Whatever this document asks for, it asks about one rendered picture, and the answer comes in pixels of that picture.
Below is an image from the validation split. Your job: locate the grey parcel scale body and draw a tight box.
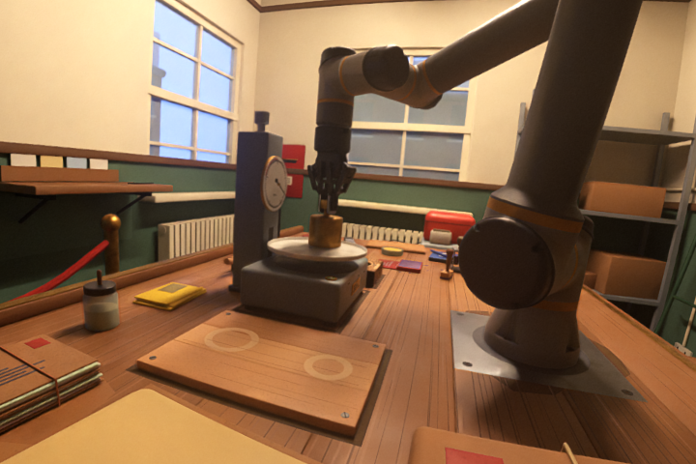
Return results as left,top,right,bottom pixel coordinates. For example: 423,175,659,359
230,130,370,327

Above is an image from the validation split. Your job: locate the brass weight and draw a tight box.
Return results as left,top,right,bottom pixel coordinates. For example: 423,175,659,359
307,199,345,250

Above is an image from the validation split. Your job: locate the white round scale dial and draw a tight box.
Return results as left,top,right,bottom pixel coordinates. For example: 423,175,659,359
260,155,291,214

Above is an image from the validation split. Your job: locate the white round scale pan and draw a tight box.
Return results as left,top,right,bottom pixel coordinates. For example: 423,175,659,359
266,234,370,264

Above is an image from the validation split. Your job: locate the white framed window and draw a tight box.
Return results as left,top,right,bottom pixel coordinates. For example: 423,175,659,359
346,48,476,183
148,0,243,166

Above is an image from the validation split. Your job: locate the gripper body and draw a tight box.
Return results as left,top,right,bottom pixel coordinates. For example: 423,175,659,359
313,125,353,166

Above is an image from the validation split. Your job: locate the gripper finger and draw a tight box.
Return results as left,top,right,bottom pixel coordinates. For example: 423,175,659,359
306,161,333,214
330,161,358,214

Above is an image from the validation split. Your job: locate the brass rope post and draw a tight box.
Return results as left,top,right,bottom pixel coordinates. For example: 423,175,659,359
100,213,123,276

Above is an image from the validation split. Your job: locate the pale yellow sheet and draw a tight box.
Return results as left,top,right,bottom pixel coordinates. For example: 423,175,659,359
0,388,309,464

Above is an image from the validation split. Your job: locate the grey shelf unit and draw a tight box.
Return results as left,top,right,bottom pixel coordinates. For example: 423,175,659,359
515,99,696,333

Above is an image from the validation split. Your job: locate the white glue jar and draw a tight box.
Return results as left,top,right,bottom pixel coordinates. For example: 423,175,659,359
82,269,121,334

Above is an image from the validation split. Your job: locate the wooden wall shelf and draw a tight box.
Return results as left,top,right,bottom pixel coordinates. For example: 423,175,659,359
0,164,175,225

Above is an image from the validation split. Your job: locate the brown cardboard box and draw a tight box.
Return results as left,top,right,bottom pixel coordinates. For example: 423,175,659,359
583,249,668,301
578,180,668,219

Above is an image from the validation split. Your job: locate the red wall box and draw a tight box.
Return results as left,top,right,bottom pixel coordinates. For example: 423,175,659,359
281,143,307,200

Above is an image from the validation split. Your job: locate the tied brown envelope bundle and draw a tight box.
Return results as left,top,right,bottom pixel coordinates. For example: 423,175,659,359
0,333,103,448

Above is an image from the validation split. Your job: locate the red rope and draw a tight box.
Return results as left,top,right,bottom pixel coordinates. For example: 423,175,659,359
15,239,111,301

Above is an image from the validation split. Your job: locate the white radiator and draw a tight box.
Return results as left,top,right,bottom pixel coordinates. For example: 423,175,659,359
157,213,236,263
341,221,425,246

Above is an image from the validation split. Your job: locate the white window sill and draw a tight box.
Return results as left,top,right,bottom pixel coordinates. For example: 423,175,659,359
140,190,238,205
336,198,475,218

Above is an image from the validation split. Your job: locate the wooden side rest board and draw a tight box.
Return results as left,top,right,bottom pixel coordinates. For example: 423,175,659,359
136,309,388,440

